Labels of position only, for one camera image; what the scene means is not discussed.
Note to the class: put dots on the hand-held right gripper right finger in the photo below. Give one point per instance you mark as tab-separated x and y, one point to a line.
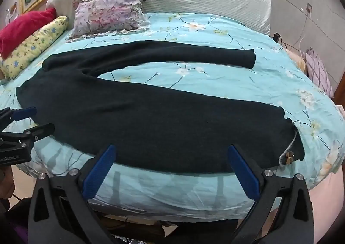
244	172

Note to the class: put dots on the pink striped cushion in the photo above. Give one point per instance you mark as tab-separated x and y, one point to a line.
318	71

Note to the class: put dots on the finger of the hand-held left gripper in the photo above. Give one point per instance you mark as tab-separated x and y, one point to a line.
40	130
25	113

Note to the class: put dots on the red pillow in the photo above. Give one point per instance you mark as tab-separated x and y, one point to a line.
24	28

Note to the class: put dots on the black charger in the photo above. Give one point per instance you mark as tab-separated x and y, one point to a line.
277	37

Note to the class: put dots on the yellow printed pillow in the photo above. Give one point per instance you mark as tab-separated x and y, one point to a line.
35	44

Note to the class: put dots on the pink mattress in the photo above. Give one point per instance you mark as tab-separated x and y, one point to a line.
323	192

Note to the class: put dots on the teal floral bed sheet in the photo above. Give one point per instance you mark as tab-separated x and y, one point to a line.
215	76

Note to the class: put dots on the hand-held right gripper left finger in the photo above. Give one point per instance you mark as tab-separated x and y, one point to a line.
98	172

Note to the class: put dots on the wall socket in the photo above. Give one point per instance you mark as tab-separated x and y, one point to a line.
309	8

